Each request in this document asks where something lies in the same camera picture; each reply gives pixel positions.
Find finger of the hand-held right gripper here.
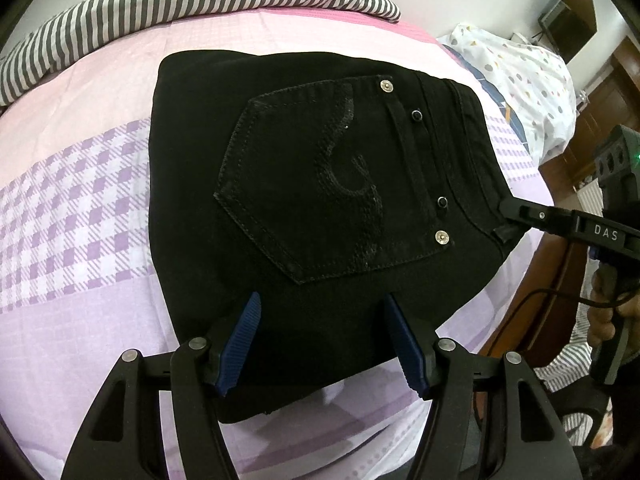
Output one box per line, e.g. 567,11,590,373
492,199,575,243

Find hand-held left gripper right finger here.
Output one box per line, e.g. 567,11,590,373
382,294,574,480

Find grey striped cloth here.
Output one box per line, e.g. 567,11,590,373
535,320,601,396

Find grey white striped blanket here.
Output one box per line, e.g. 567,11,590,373
0,0,402,107

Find person's right hand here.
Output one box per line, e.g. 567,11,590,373
587,267,619,347

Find pink and purple patchwork bedsheet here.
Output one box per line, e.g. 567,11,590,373
0,7,556,480

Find black pants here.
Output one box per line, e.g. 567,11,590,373
148,49,526,423

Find black cable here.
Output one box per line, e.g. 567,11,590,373
485,287,616,356

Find brown wooden cabinet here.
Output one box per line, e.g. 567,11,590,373
540,35,640,193

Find dark wall screen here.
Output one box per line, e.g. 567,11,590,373
537,0,599,53

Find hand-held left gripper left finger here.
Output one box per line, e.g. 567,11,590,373
60,291,263,480

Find white dotted pillow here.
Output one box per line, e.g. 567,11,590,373
440,22,583,161

